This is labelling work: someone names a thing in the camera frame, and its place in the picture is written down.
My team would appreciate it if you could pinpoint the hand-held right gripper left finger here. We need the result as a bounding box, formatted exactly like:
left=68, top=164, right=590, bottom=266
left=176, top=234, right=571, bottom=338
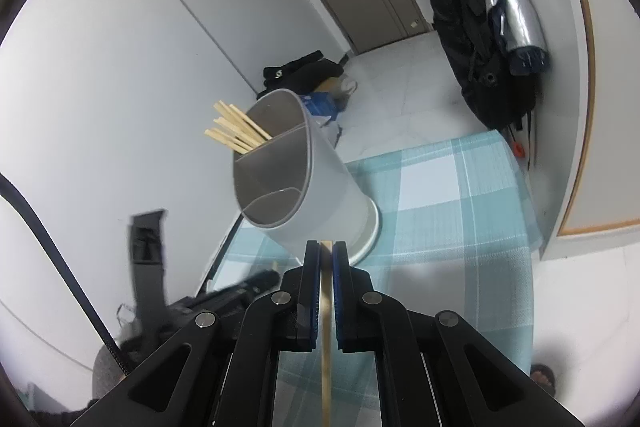
left=70, top=239, right=322, bottom=427

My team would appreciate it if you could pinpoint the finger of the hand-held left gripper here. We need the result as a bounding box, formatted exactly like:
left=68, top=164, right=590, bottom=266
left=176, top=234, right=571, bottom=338
left=197, top=269, right=282, bottom=313

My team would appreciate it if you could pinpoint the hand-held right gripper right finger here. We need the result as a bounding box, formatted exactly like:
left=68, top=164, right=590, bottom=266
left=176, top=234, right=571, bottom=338
left=331, top=239, right=586, bottom=427

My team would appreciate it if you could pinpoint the single bamboo chopstick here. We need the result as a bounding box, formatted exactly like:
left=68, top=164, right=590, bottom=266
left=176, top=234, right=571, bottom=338
left=320, top=241, right=333, bottom=427

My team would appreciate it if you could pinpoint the white utensil holder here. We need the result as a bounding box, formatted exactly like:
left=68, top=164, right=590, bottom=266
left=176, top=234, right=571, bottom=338
left=232, top=88, right=382, bottom=265

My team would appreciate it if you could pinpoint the bundle of bamboo chopsticks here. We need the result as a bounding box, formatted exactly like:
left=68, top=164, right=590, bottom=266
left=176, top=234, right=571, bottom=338
left=204, top=101, right=273, bottom=155

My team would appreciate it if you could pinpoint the person's leg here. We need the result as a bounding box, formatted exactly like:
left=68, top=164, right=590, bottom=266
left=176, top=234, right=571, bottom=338
left=90, top=339, right=133, bottom=410

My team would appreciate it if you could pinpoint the teal checked tablecloth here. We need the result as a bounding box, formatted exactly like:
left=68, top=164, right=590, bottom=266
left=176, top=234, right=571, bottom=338
left=202, top=129, right=543, bottom=408

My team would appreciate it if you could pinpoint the blue box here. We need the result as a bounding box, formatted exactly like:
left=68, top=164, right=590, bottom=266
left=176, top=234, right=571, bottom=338
left=302, top=91, right=346, bottom=118

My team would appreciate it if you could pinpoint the black clothes pile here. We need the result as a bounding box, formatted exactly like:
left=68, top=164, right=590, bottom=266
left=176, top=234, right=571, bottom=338
left=262, top=51, right=346, bottom=95

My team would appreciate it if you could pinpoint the person's foot in sandal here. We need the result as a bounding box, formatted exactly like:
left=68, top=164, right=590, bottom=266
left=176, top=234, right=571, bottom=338
left=530, top=363, right=557, bottom=395

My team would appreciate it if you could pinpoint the black hanging coat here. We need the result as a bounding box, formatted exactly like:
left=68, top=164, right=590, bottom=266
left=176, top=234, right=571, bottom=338
left=419, top=0, right=538, bottom=130

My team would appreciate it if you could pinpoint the white wood-trimmed panel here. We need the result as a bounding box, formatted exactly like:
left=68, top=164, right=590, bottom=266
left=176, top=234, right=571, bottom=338
left=550, top=0, right=640, bottom=238

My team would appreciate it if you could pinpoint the silver folded umbrella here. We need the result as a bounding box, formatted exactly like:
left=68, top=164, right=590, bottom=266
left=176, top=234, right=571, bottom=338
left=472, top=0, right=551, bottom=75

